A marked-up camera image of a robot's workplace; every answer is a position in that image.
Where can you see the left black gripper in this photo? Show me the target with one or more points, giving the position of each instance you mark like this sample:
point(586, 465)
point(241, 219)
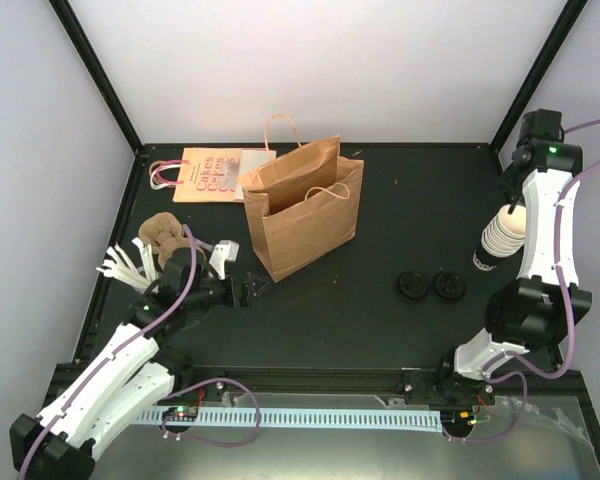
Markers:
point(235, 299)

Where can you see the brown paper bag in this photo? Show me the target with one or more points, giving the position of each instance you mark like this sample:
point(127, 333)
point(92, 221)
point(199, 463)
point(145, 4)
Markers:
point(301, 205)

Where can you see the brown pulp cup carrier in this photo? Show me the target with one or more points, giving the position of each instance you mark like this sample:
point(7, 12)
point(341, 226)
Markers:
point(164, 233)

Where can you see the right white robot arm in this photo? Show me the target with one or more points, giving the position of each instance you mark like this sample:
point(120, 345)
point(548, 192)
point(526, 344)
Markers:
point(533, 319)

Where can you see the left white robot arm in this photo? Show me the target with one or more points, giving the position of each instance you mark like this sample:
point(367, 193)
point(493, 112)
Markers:
point(137, 368)

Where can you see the black coffee cup lid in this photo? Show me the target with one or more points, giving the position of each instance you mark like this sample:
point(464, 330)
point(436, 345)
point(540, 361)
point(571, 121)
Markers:
point(448, 287)
point(412, 286)

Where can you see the stack of white paper cups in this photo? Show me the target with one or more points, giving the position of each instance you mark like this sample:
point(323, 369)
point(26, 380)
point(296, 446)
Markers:
point(505, 233)

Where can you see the printed orange paper bag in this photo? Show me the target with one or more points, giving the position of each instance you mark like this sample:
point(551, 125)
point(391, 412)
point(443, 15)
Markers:
point(203, 175)

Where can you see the white plastic cutlery bundle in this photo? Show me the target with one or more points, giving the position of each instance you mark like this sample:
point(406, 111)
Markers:
point(118, 265)

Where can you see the perforated white metal rail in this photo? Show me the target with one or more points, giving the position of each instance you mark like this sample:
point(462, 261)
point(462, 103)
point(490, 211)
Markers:
point(308, 418)

